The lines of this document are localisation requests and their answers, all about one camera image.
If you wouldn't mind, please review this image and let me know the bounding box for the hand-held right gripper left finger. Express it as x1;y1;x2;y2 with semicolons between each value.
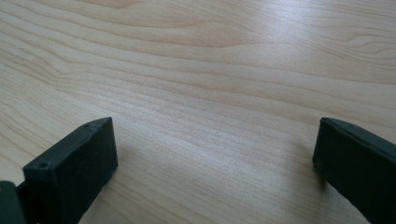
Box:
17;117;119;224

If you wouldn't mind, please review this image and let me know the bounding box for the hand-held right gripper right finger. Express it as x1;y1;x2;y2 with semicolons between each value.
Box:
312;117;396;224

